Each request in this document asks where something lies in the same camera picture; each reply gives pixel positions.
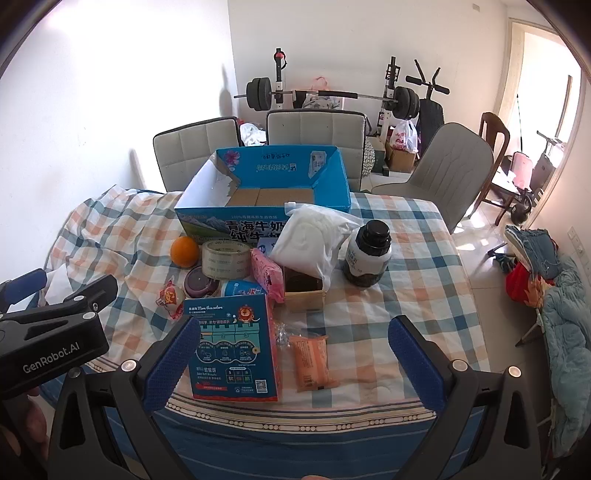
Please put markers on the grey shell chair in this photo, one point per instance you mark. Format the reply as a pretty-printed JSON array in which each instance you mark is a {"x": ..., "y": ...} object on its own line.
[{"x": 452, "y": 157}]

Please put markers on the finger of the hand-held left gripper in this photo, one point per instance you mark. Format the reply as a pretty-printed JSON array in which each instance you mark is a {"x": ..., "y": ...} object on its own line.
[
  {"x": 92, "y": 293},
  {"x": 27, "y": 284}
]

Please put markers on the red cloth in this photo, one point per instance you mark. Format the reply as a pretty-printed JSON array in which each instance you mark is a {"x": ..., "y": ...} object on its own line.
[{"x": 521, "y": 284}]

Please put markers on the pink suitcase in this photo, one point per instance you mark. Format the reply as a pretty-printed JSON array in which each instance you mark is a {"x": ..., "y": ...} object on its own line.
[{"x": 522, "y": 168}]

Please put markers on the orange snack packet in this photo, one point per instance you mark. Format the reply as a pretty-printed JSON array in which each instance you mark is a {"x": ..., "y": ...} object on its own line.
[{"x": 311, "y": 364}]

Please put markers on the brown wooden chair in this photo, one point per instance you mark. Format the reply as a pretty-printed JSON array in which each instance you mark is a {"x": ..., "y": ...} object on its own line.
[{"x": 489, "y": 124}]

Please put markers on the blue biscuit box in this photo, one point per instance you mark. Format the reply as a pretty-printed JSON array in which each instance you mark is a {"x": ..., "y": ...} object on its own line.
[{"x": 231, "y": 350}]

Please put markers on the black kettlebell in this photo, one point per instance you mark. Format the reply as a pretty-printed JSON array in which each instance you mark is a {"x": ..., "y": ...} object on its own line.
[{"x": 521, "y": 216}]

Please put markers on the orange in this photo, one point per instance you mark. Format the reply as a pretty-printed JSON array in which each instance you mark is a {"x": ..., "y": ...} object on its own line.
[{"x": 186, "y": 251}]

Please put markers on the clear tape roll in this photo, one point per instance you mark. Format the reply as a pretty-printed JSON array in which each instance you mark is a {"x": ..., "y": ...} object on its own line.
[{"x": 226, "y": 263}]

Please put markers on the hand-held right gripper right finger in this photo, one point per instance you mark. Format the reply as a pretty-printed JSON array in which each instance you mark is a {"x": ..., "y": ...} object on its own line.
[{"x": 415, "y": 364}]

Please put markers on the grey padded chair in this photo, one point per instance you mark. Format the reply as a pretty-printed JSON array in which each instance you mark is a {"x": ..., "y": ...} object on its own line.
[
  {"x": 323, "y": 129},
  {"x": 194, "y": 147}
]

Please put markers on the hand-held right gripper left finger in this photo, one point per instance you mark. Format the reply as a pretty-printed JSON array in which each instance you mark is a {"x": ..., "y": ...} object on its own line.
[{"x": 175, "y": 364}]

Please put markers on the clear plastic wrapper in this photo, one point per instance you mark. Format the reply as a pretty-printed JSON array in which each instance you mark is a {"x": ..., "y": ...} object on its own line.
[{"x": 281, "y": 332}]

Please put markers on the red and white snack packet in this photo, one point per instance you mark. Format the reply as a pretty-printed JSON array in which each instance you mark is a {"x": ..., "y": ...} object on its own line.
[{"x": 170, "y": 297}]

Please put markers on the blue jeans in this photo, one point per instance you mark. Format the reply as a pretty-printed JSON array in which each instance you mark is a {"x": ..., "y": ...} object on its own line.
[{"x": 535, "y": 247}]

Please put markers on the white weight rack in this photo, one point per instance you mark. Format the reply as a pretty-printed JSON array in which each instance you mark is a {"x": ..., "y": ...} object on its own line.
[{"x": 279, "y": 78}]

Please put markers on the small tan box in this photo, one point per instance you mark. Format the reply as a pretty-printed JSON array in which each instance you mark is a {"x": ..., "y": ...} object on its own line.
[{"x": 302, "y": 302}]

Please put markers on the pink plastic bag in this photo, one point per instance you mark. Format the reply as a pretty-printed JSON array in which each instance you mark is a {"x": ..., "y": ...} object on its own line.
[{"x": 319, "y": 84}]

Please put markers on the black-lidded white bottle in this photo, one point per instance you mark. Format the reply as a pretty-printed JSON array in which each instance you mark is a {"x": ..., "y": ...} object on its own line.
[{"x": 367, "y": 263}]

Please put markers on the blue cardboard box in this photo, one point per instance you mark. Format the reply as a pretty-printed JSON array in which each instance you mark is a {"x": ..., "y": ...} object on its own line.
[{"x": 277, "y": 164}]

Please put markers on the purple round container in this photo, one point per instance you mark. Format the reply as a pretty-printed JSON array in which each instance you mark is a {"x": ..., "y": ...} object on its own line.
[{"x": 198, "y": 281}]

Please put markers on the checked tablecloth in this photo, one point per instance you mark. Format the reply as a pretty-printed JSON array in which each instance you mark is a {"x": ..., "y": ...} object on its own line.
[{"x": 415, "y": 277}]

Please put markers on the white red-printed plastic bag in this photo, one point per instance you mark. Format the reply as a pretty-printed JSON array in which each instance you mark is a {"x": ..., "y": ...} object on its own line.
[{"x": 401, "y": 136}]

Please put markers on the brown cardboard box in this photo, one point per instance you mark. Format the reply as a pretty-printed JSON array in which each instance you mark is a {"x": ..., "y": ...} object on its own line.
[{"x": 399, "y": 159}]

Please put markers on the black exercise bench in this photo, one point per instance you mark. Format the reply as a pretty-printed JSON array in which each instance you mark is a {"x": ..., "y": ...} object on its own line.
[{"x": 431, "y": 115}]

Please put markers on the white wall outlet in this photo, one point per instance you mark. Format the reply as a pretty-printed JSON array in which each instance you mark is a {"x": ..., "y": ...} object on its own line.
[{"x": 578, "y": 244}]

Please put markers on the black barbell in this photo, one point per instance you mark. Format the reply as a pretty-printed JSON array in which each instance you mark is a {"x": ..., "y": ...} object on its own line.
[{"x": 332, "y": 94}]

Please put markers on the white paper tissue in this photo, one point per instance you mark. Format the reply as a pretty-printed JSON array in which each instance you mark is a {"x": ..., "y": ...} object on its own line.
[{"x": 57, "y": 286}]

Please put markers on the pink tissue pack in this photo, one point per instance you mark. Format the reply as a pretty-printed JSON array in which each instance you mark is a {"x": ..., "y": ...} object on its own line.
[{"x": 268, "y": 277}]

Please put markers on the white clothes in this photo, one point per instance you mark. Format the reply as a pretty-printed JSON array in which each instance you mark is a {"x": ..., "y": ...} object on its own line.
[{"x": 253, "y": 134}]

